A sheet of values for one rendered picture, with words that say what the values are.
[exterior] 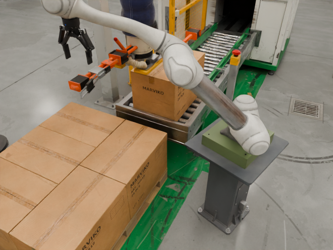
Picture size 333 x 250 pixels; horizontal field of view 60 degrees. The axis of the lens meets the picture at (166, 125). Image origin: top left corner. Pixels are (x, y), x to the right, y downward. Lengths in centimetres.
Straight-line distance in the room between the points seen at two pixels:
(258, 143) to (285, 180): 136
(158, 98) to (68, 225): 114
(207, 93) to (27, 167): 141
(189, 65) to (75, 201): 114
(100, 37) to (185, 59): 214
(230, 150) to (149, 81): 88
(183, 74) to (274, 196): 175
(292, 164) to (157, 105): 147
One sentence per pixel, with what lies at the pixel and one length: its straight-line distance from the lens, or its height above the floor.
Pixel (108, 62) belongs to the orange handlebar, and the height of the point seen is 128.
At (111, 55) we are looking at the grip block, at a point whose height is 129.
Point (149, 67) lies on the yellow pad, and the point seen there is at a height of 116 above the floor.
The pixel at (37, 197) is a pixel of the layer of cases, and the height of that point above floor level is 54.
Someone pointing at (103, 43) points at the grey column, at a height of 78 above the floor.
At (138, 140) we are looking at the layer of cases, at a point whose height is 54.
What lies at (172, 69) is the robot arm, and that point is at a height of 146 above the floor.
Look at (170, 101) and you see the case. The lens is 228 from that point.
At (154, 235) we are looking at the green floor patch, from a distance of 237.
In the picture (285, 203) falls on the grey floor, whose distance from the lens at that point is 272.
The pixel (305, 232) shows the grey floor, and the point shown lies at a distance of 261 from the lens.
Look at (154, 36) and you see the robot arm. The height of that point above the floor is 152.
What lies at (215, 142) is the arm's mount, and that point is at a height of 83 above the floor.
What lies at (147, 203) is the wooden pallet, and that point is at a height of 2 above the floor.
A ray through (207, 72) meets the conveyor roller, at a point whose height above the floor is 55.
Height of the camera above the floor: 203
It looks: 38 degrees down
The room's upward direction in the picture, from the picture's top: straight up
